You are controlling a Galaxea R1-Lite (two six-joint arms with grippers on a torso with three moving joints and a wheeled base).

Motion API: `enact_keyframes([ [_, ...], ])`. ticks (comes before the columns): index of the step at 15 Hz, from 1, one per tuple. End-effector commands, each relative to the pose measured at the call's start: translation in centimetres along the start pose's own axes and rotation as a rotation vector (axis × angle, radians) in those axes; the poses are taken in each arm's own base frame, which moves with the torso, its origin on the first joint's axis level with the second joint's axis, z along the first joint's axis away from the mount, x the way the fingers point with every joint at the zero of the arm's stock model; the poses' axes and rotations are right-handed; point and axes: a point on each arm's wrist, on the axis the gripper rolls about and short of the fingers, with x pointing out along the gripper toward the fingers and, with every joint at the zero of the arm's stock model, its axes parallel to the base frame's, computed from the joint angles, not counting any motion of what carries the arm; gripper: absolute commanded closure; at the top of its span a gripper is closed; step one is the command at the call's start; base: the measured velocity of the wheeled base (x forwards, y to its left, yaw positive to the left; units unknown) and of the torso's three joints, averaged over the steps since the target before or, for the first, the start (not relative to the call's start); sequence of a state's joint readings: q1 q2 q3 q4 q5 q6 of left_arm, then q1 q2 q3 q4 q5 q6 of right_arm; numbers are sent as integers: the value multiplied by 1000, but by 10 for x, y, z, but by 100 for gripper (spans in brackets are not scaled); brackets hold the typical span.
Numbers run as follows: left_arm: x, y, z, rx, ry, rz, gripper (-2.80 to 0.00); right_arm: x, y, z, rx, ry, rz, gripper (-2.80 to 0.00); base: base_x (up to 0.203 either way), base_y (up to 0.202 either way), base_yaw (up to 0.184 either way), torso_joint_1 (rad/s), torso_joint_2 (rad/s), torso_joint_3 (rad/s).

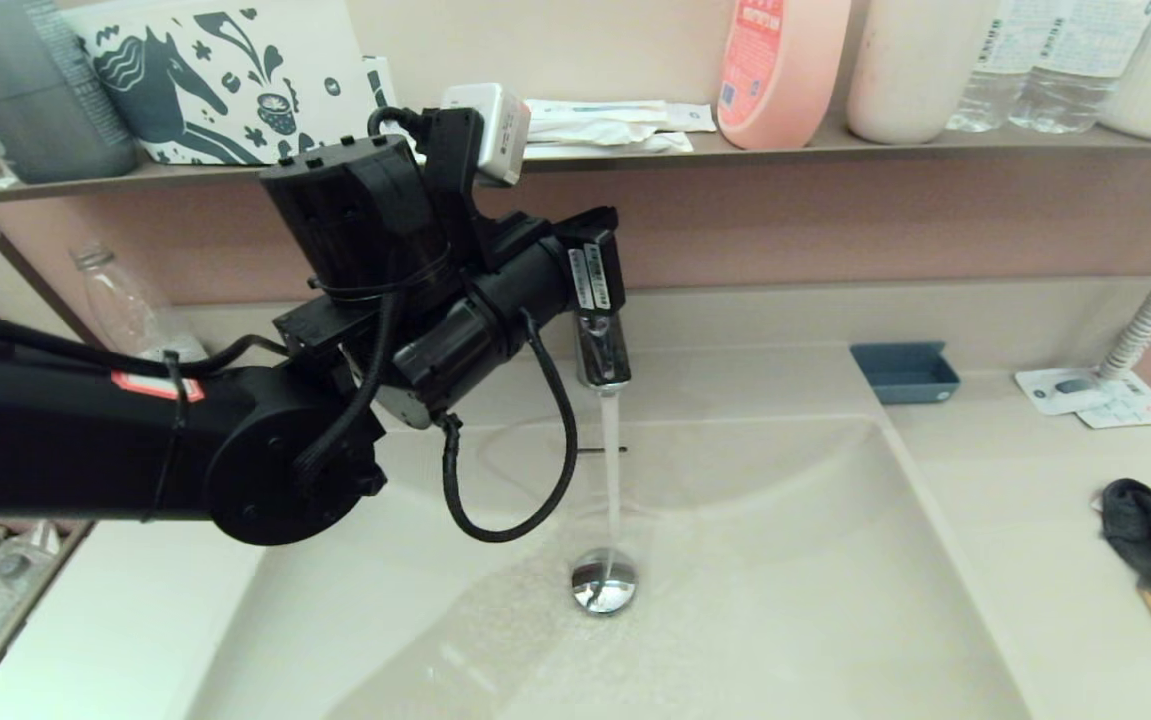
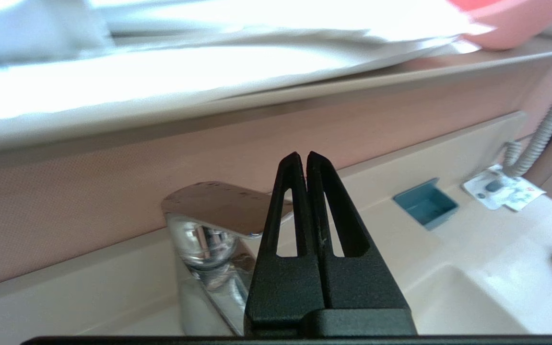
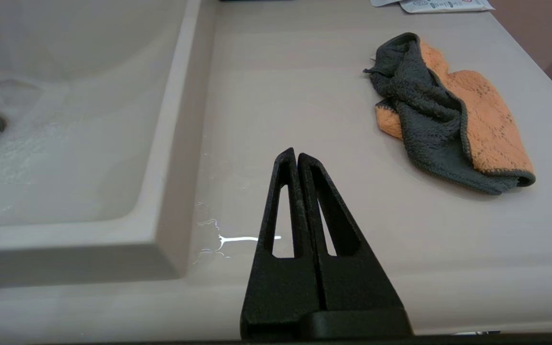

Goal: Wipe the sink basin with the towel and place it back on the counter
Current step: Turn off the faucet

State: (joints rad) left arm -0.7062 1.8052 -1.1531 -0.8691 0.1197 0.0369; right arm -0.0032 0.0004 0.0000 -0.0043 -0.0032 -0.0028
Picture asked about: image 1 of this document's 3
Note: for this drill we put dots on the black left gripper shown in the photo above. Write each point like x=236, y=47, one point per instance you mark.
x=585, y=270

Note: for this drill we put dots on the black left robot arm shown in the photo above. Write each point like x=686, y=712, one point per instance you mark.
x=55, y=450

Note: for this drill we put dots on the chrome faucet spout body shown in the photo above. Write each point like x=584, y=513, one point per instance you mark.
x=603, y=350

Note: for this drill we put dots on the chrome sink drain stopper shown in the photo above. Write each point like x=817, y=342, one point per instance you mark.
x=605, y=585

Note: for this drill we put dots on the white ceramic sink basin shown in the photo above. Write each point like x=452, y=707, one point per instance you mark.
x=785, y=580

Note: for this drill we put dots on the crumpled white plastic wrapper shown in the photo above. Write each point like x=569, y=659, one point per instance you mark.
x=605, y=142

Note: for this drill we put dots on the white toothbrush packet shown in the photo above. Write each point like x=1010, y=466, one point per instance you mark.
x=600, y=110

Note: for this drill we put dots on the small white sachet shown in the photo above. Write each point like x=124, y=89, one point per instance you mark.
x=690, y=118

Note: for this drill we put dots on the pink lotion bottle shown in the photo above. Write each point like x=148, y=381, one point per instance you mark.
x=780, y=80

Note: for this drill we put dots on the small white patterned box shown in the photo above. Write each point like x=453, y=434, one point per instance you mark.
x=380, y=82

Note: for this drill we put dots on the blue plastic soap dish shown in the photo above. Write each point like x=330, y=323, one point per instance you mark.
x=905, y=378

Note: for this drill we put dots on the cream cylindrical cup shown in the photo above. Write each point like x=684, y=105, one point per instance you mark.
x=910, y=80

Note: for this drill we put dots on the horse pattern white box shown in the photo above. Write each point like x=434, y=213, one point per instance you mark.
x=205, y=80

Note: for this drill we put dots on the clear labelled water bottle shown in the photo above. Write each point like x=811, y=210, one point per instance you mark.
x=985, y=90
x=1065, y=90

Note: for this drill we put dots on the clear plastic water bottle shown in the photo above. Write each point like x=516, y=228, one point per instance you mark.
x=125, y=310

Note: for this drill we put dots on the white sachet with grey print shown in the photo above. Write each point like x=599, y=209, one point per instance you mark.
x=1057, y=392

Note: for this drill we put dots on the dark grey bottle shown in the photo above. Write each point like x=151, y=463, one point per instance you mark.
x=45, y=110

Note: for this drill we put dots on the white instruction leaflet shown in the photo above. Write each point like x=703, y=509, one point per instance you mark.
x=1140, y=408

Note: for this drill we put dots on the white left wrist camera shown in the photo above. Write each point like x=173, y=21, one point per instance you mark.
x=495, y=135

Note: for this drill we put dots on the brown wall shelf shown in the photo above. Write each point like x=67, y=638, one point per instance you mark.
x=785, y=152

